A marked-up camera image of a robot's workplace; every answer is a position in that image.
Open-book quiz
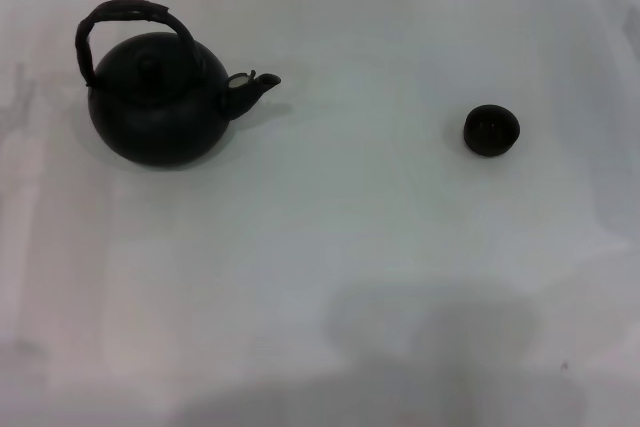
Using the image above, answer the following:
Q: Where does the black round teapot with handle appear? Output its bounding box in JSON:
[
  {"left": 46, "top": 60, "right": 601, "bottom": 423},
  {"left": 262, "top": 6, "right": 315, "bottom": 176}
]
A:
[{"left": 74, "top": 0, "right": 282, "bottom": 167}]

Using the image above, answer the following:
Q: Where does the small dark teacup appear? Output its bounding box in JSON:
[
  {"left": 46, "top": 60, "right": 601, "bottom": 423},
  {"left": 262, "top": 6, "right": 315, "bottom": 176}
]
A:
[{"left": 462, "top": 103, "right": 521, "bottom": 160}]

